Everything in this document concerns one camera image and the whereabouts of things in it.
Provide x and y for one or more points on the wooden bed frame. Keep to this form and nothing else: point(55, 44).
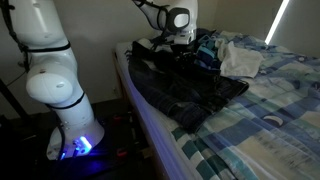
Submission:
point(122, 80)

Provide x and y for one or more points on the teal striped garment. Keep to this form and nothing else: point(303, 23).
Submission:
point(208, 55)

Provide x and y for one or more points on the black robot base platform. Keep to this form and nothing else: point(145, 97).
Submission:
point(100, 166)

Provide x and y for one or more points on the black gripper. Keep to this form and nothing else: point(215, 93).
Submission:
point(183, 53)

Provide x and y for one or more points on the dark blue jeans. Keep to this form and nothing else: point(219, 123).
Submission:
point(186, 90)

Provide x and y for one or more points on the blue checked duvet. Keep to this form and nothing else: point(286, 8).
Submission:
point(266, 140)

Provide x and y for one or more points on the white mattress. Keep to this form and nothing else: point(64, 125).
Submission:
point(146, 110)

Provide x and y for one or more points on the black stand bar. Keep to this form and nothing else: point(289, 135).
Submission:
point(11, 96)

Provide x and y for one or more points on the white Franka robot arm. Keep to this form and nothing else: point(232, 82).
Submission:
point(56, 93)

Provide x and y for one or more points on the white garment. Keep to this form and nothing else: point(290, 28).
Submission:
point(240, 60)

